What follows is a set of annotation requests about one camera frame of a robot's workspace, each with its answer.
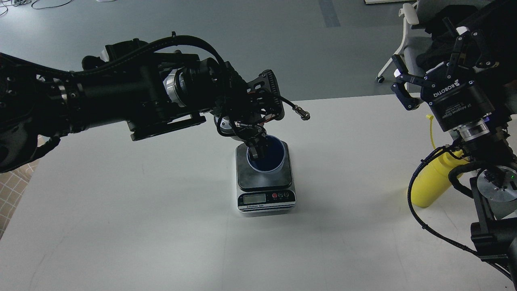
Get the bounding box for blue ribbed plastic cup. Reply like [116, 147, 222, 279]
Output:
[245, 135, 288, 173]

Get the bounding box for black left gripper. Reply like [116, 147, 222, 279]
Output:
[214, 114, 268, 161]

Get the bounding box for black floor cables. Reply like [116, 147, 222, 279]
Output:
[0, 0, 74, 16]

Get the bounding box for black digital kitchen scale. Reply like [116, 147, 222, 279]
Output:
[235, 141, 297, 215]

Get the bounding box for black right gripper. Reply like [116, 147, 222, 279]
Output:
[390, 16, 501, 133]

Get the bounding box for white office chair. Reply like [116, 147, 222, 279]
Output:
[394, 0, 432, 77]

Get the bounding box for yellow squeeze seasoning bottle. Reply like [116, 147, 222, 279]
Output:
[407, 114, 465, 209]

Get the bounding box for beige checkered cloth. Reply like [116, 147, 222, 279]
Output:
[0, 160, 40, 236]

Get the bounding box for seated person in dark clothes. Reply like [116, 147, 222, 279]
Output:
[416, 0, 516, 121]

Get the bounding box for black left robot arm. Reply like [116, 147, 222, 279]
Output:
[1, 33, 310, 173]

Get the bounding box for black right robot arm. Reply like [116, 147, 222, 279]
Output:
[391, 18, 516, 283]

